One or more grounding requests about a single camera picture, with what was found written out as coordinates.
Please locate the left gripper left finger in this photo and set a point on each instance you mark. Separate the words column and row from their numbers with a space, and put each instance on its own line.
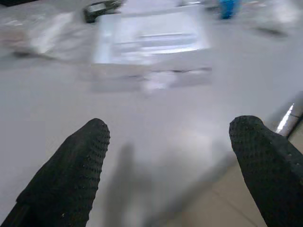
column 66, row 179

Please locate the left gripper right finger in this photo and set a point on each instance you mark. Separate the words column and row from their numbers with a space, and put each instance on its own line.
column 267, row 170

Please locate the clear plastic tray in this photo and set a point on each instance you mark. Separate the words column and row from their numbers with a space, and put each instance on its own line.
column 151, row 35

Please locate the clear plastic bag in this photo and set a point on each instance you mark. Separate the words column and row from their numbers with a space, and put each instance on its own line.
column 52, row 33

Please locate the clear bottle blue label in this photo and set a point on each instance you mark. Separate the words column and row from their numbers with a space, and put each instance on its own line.
column 228, row 9

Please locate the black snack packet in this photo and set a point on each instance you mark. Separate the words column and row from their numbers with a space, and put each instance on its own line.
column 94, row 10

